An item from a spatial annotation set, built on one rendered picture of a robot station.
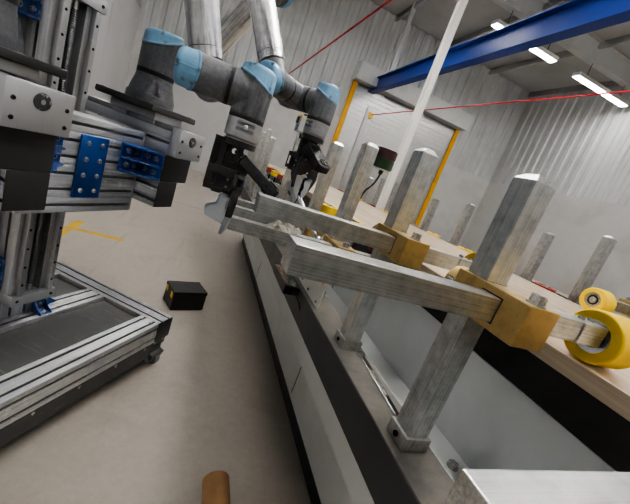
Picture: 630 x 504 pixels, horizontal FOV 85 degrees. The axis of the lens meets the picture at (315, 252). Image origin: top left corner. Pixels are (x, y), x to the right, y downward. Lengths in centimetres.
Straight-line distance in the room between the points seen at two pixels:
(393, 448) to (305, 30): 906
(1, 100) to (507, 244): 86
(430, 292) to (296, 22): 903
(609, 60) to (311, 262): 925
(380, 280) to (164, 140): 103
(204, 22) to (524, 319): 82
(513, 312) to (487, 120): 1094
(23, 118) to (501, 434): 105
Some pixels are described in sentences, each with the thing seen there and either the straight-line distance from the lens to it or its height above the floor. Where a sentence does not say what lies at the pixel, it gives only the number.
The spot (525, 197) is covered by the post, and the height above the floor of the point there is 108.
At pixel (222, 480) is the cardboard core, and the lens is 126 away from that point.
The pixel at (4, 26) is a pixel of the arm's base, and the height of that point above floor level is 108.
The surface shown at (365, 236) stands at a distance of 61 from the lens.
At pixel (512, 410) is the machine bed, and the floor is 76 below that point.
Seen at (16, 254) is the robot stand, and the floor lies 50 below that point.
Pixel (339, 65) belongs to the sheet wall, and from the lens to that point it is 936.
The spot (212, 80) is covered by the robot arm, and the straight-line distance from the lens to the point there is 77.
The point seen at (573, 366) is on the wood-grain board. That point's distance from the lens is 63.
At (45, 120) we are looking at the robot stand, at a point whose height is 93.
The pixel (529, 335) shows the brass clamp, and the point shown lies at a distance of 45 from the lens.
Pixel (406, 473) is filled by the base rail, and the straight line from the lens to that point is 55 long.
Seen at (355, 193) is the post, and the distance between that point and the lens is 90.
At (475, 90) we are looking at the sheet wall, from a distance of 1106.
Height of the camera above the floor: 103
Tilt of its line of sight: 13 degrees down
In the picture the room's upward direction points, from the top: 20 degrees clockwise
